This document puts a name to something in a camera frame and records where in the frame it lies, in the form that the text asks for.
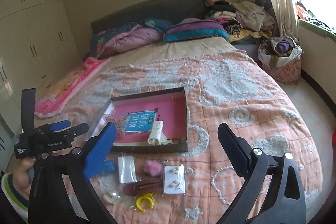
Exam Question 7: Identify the clear plastic packet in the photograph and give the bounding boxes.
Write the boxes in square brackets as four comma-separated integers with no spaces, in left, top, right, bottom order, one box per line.
[118,156,137,184]

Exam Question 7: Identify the pink fluffy pompom hair tie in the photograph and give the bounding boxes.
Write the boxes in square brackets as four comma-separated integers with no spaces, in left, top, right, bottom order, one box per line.
[142,160,165,177]

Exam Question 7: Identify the maroon snap hair clip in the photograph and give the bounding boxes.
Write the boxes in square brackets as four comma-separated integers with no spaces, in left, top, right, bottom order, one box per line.
[122,178,164,197]

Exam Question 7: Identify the cream large hair claw clip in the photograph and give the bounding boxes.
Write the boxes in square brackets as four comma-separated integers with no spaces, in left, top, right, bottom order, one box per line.
[147,121,167,146]

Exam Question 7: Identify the blue plastic small box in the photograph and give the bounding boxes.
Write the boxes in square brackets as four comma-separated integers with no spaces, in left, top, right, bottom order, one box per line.
[91,160,117,177]

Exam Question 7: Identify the polka-dot lace bow hair clip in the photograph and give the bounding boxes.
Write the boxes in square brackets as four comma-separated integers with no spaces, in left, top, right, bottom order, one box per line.
[103,114,129,136]

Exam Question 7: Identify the person's left hand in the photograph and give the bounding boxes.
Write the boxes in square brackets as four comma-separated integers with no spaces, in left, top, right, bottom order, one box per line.
[13,157,37,201]

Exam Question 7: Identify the pink cartoon blanket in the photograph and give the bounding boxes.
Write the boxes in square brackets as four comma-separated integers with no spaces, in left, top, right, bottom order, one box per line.
[34,57,113,119]

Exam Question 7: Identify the grey shallow cardboard box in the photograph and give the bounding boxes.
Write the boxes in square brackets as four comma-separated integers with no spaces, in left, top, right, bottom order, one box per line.
[85,88,189,153]

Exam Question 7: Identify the white earring card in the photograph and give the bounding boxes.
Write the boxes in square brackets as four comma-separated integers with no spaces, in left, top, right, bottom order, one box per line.
[163,164,186,194]

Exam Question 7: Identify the orange cloud-pattern quilt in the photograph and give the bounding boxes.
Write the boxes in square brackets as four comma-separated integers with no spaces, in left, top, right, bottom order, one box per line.
[54,51,323,223]

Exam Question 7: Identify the pink and navy folded duvet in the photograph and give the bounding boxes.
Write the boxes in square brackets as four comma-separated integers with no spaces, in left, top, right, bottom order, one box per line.
[89,18,173,59]

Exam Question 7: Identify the red plastic bag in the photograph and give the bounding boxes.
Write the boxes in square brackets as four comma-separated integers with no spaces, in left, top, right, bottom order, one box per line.
[331,131,336,150]

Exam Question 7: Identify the cream wardrobe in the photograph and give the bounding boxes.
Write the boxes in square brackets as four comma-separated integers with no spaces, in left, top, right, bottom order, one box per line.
[0,0,83,172]

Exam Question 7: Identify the purple teal striped pillow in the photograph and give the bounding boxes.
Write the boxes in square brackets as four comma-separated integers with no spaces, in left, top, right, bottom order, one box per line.
[163,19,229,43]

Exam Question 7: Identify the dark grey headboard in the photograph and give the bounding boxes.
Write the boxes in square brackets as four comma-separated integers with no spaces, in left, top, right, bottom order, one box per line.
[91,0,207,34]

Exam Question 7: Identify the pile of clothes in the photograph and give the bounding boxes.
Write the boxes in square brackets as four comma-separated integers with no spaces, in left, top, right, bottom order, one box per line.
[205,0,276,44]

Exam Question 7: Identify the clothes on window sill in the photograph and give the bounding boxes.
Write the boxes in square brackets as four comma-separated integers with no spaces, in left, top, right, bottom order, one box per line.
[295,1,335,42]

